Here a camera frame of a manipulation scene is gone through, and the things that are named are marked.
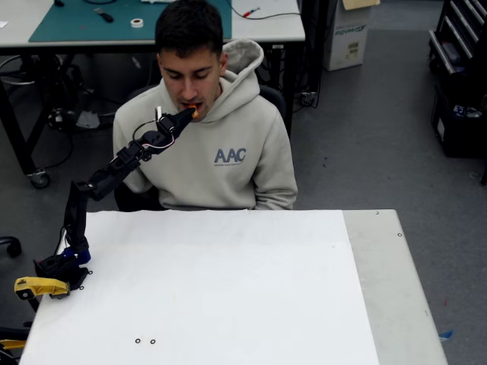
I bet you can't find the man in beige hoodie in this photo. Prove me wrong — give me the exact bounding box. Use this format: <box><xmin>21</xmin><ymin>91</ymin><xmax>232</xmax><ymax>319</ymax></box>
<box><xmin>112</xmin><ymin>0</ymin><xmax>299</xmax><ymax>211</ymax></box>

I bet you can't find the black office chair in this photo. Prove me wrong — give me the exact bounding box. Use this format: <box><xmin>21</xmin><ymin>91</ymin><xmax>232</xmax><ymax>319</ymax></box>
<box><xmin>113</xmin><ymin>84</ymin><xmax>287</xmax><ymax>212</ymax></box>

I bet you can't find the white crumpled paper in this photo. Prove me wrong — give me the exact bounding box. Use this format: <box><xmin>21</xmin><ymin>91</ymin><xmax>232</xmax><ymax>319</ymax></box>
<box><xmin>75</xmin><ymin>109</ymin><xmax>100</xmax><ymax>129</ymax></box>

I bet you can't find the grey workbench with black legs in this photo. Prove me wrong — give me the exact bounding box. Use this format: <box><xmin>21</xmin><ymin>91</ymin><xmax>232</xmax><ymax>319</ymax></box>
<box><xmin>0</xmin><ymin>0</ymin><xmax>307</xmax><ymax>189</ymax></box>

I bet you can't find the grey caster wheel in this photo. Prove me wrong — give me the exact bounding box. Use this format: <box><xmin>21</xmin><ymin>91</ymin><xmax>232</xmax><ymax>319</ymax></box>
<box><xmin>26</xmin><ymin>169</ymin><xmax>51</xmax><ymax>189</ymax></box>

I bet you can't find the green cutting mat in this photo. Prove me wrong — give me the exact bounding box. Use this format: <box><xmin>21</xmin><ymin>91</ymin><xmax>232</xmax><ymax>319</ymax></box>
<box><xmin>28</xmin><ymin>0</ymin><xmax>233</xmax><ymax>43</ymax></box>

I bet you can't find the white cardboard box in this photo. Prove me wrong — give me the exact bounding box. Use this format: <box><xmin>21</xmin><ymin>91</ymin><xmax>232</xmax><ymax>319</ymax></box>
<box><xmin>323</xmin><ymin>0</ymin><xmax>372</xmax><ymax>72</ymax></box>

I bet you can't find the white paper sheet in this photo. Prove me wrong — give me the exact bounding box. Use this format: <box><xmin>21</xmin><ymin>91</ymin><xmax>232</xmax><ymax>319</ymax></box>
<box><xmin>18</xmin><ymin>241</ymin><xmax>381</xmax><ymax>365</ymax></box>

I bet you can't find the black chair base wheel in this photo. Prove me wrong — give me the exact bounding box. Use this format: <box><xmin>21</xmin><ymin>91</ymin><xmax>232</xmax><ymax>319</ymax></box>
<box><xmin>0</xmin><ymin>236</ymin><xmax>23</xmax><ymax>258</ymax></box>

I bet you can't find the yellow clamp with grey jaw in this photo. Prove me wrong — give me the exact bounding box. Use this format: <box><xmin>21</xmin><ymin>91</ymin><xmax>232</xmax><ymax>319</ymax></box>
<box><xmin>14</xmin><ymin>276</ymin><xmax>72</xmax><ymax>301</ymax></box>

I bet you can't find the yellow and black clamp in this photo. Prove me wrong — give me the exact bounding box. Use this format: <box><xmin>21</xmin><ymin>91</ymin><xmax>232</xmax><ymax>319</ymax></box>
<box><xmin>0</xmin><ymin>326</ymin><xmax>31</xmax><ymax>358</ymax></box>

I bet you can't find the black storage bin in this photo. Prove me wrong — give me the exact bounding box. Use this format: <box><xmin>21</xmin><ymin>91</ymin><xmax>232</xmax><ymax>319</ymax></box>
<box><xmin>431</xmin><ymin>81</ymin><xmax>487</xmax><ymax>159</ymax></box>

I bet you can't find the black drawer cabinet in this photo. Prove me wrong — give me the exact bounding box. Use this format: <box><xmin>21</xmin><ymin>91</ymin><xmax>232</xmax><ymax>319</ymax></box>
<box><xmin>428</xmin><ymin>0</ymin><xmax>487</xmax><ymax>77</ymax></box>

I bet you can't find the black cable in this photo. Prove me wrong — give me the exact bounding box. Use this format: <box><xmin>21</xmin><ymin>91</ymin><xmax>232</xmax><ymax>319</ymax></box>
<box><xmin>230</xmin><ymin>3</ymin><xmax>302</xmax><ymax>20</ymax></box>

